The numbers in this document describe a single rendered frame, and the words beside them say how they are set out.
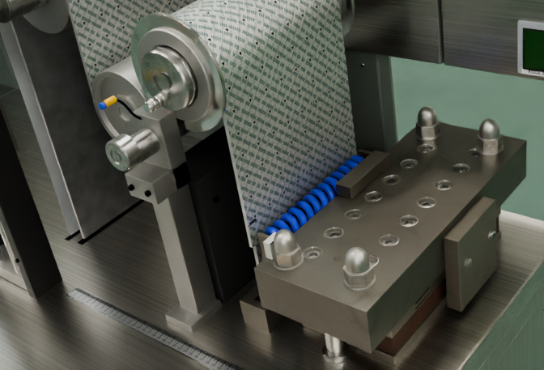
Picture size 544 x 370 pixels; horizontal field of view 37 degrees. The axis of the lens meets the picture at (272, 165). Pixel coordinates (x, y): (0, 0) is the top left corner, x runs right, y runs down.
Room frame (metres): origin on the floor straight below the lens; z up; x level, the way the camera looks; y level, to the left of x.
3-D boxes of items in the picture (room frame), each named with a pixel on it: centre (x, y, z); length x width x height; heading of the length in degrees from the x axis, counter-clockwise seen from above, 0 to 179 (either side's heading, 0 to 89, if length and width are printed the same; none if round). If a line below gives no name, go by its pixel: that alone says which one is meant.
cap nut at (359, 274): (0.72, -0.07, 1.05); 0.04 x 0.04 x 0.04
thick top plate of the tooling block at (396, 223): (0.86, -0.15, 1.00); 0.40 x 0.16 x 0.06; 136
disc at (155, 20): (0.87, 0.09, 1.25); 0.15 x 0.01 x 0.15; 46
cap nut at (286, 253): (0.78, 0.00, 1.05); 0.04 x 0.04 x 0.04
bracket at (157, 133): (0.87, 0.14, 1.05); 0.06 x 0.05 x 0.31; 136
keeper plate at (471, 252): (0.81, -0.23, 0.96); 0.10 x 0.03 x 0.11; 136
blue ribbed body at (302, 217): (0.90, -0.06, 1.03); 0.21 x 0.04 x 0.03; 136
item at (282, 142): (0.92, -0.04, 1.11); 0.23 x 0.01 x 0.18; 136
